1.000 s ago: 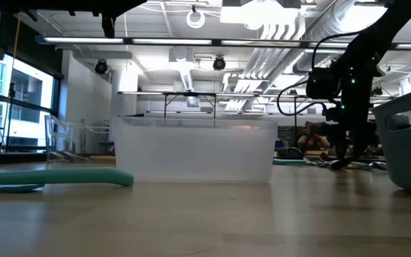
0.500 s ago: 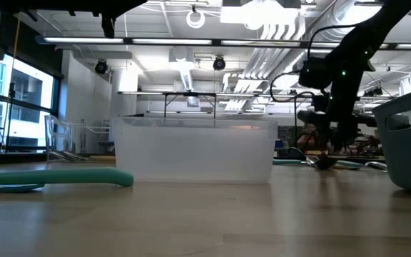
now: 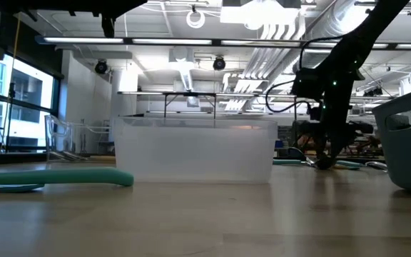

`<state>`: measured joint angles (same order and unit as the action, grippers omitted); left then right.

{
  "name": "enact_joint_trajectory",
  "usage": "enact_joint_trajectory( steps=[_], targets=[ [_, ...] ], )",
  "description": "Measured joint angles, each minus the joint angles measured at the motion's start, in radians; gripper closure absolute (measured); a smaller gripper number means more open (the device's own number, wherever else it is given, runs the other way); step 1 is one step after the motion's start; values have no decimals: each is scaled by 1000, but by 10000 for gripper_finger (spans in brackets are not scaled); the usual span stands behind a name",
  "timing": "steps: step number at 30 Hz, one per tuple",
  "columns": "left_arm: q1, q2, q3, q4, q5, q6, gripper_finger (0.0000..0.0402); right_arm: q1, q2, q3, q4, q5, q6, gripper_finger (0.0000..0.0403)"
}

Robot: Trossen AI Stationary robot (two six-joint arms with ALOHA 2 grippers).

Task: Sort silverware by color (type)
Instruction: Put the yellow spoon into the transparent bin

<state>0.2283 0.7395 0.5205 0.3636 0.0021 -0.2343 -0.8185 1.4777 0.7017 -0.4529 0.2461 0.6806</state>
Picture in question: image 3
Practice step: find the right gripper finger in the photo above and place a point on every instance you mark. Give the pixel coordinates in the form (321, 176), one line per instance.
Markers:
(322, 153)
(335, 151)

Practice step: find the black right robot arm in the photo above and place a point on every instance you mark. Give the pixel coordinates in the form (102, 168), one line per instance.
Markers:
(369, 28)

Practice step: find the small blue box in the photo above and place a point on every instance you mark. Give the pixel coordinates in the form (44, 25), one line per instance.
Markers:
(279, 144)

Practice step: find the black ceiling spotlight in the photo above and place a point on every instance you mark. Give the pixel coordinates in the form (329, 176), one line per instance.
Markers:
(101, 67)
(219, 63)

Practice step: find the white ceiling pipe bundle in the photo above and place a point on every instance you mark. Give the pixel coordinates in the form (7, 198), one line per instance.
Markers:
(273, 53)

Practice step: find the black overhead light bar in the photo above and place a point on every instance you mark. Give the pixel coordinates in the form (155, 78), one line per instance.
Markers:
(212, 42)

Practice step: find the large glass window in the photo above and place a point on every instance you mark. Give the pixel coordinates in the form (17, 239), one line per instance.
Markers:
(30, 89)

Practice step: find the black tripod stand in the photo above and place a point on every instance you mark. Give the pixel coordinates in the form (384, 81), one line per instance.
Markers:
(11, 114)

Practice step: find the clear rectangular plastic bin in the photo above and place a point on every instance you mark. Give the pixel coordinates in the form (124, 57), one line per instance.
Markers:
(191, 153)

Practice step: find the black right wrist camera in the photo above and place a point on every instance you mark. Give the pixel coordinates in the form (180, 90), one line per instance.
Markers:
(307, 84)

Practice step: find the white square air duct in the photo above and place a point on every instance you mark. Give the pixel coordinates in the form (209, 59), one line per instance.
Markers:
(186, 71)

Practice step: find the distant black rig frame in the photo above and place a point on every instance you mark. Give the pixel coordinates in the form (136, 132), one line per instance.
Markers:
(191, 94)

